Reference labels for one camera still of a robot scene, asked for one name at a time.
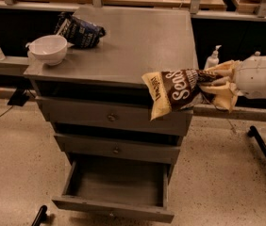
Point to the dark blue chip bag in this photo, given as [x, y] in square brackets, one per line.
[80, 33]

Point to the brown chip bag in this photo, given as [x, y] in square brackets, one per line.
[177, 90]

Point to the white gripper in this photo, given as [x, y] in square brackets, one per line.
[253, 75]

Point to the black power box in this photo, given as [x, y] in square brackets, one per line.
[19, 97]

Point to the grey middle drawer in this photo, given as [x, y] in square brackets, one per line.
[117, 148]

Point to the grey drawer cabinet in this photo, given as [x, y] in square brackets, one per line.
[138, 41]

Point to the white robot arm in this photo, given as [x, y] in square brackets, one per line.
[247, 77]

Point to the white bowl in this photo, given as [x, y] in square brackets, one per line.
[50, 49]

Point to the black post bottom left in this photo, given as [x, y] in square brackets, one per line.
[41, 216]

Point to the grey top drawer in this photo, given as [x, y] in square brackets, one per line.
[114, 116]

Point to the grey bottom drawer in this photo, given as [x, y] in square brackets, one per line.
[117, 188]

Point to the grey drawer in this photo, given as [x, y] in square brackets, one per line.
[114, 116]
[117, 148]
[117, 188]

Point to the white pump bottle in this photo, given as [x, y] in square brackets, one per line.
[213, 59]

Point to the grey rail shelf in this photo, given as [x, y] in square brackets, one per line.
[12, 70]

